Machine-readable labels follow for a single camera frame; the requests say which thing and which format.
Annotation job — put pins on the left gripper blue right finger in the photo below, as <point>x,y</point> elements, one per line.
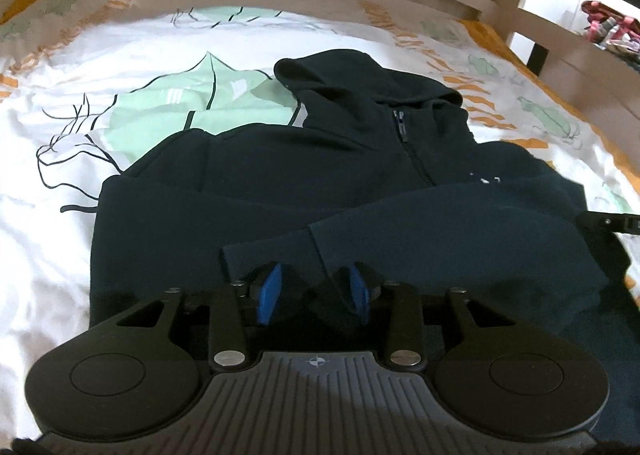
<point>359,286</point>

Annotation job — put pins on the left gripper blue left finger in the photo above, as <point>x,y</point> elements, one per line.
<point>265,290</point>

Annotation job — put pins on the dark navy zip hoodie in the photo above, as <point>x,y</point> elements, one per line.
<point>383,171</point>

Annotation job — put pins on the red patterned clutter on shelf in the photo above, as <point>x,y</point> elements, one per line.
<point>610,29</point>

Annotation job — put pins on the white jellyfish print duvet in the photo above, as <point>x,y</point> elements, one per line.
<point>89,86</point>

